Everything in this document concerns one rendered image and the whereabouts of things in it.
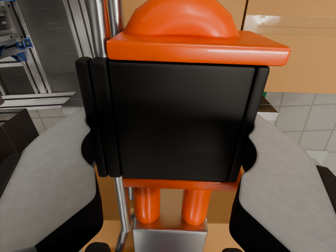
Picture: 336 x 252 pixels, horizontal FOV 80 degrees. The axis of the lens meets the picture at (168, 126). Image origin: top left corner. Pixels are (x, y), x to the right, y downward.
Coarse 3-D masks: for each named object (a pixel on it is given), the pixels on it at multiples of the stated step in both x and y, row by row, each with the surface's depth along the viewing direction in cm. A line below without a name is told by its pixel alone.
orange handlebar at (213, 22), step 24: (168, 0) 9; (192, 0) 8; (216, 0) 9; (144, 24) 9; (168, 24) 9; (192, 24) 9; (216, 24) 9; (144, 192) 15; (192, 192) 15; (144, 216) 16; (192, 216) 16
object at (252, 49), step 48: (144, 48) 8; (192, 48) 8; (240, 48) 8; (288, 48) 8; (144, 96) 9; (192, 96) 9; (240, 96) 9; (144, 144) 10; (192, 144) 10; (240, 144) 10
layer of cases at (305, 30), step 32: (128, 0) 55; (224, 0) 54; (256, 0) 54; (288, 0) 54; (320, 0) 54; (256, 32) 58; (288, 32) 58; (320, 32) 58; (288, 64) 63; (320, 64) 63
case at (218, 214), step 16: (96, 176) 50; (112, 192) 46; (224, 192) 46; (112, 208) 42; (208, 208) 43; (224, 208) 43; (112, 224) 41; (208, 224) 40; (224, 224) 40; (96, 240) 44; (112, 240) 44; (128, 240) 44; (208, 240) 43; (224, 240) 43
